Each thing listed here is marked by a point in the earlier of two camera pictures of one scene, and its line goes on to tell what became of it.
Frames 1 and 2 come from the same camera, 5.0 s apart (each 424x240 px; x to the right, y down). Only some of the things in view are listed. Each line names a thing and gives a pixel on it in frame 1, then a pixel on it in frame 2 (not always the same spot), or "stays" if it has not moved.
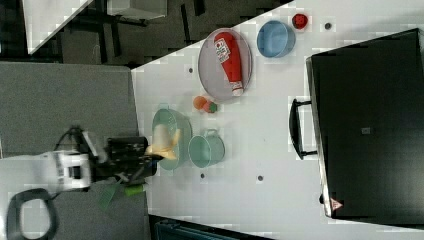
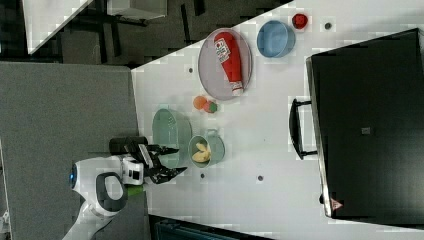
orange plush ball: (198, 102) stays
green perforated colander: (174, 121) stays
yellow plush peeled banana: (162, 144) -> (202, 156)
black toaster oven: (365, 123) stays
